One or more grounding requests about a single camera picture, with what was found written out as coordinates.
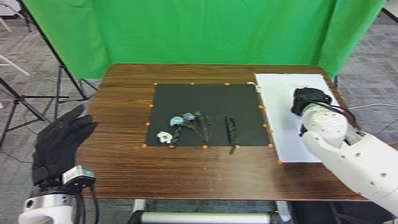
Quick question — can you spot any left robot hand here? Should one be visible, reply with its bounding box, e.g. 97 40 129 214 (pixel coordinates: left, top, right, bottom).
30 104 101 188

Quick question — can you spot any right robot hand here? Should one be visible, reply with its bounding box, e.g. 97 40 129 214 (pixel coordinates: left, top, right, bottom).
289 87 333 117

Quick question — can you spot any white flower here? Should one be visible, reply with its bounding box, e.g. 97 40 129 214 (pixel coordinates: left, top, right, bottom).
156 131 175 145

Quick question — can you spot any dark mat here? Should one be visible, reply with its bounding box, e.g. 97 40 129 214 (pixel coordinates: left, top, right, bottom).
143 83 273 148

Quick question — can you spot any pale grey bar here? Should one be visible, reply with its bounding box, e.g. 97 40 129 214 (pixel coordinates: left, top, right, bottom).
127 209 280 224

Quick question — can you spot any green sprig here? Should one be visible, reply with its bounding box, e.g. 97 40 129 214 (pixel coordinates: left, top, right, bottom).
193 111 214 143
222 115 239 155

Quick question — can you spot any white sheet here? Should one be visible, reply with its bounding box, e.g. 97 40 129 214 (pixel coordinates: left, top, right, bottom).
253 73 351 164

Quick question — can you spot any black stand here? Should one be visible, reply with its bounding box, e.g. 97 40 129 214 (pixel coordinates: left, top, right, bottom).
15 0 99 119

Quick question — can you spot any black tripod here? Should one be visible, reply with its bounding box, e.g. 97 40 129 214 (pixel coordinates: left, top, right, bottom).
0 78 70 148

